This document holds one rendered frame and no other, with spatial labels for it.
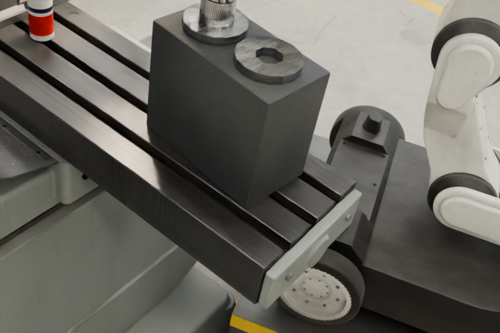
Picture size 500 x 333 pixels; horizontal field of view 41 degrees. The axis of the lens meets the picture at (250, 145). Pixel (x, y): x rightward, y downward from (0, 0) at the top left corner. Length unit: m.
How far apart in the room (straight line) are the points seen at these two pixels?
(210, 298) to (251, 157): 0.94
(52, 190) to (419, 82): 2.19
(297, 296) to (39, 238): 0.59
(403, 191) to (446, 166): 0.21
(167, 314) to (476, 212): 0.78
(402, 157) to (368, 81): 1.29
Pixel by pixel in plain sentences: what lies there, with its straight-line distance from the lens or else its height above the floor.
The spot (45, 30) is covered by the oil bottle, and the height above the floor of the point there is 0.98.
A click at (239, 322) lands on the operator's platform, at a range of 1.51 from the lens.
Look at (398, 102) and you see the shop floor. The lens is 2.90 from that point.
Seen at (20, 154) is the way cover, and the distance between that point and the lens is 1.08.
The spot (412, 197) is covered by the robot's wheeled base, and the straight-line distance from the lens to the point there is 1.61.
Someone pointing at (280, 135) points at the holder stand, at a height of 1.08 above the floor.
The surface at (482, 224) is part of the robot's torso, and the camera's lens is 1.47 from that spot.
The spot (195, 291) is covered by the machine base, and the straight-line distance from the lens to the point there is 1.76.
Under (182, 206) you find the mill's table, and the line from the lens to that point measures 0.91.
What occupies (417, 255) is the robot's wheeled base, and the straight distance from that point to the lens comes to 1.49.
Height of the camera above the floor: 1.63
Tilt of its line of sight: 41 degrees down
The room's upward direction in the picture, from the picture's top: 11 degrees clockwise
